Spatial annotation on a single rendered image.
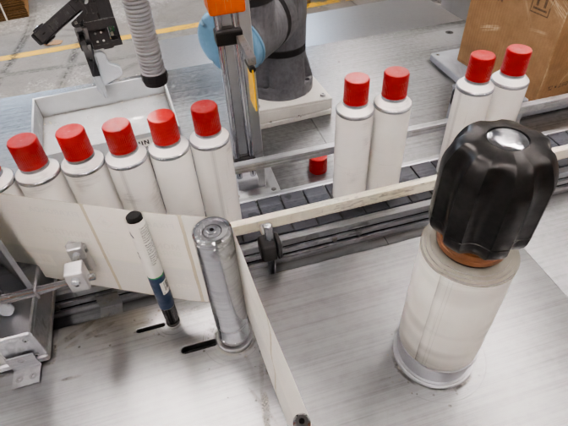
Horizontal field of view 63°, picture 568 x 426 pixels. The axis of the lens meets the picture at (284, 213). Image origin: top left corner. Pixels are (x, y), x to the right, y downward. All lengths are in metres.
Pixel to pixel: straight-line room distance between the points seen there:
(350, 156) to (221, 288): 0.29
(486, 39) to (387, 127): 0.55
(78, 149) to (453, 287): 0.43
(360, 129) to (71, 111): 0.69
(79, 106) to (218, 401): 0.75
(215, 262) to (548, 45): 0.80
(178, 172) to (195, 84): 0.61
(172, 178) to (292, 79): 0.46
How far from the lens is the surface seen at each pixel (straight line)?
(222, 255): 0.44
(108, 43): 1.06
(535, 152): 0.36
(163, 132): 0.57
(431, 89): 1.15
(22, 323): 0.60
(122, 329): 0.63
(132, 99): 1.11
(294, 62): 0.99
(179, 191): 0.61
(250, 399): 0.55
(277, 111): 0.98
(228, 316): 0.51
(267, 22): 0.84
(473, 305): 0.44
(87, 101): 1.11
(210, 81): 1.19
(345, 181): 0.69
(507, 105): 0.75
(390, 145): 0.67
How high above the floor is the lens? 1.37
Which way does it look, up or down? 44 degrees down
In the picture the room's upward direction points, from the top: 3 degrees counter-clockwise
